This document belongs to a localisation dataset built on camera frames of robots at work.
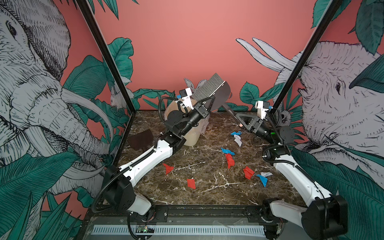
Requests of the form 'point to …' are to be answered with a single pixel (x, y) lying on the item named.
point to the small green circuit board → (145, 229)
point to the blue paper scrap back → (238, 133)
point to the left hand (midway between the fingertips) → (215, 96)
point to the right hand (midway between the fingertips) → (233, 119)
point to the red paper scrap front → (191, 183)
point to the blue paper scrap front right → (263, 179)
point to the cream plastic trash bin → (193, 136)
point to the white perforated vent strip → (207, 230)
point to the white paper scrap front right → (263, 175)
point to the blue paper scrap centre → (227, 151)
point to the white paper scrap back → (238, 140)
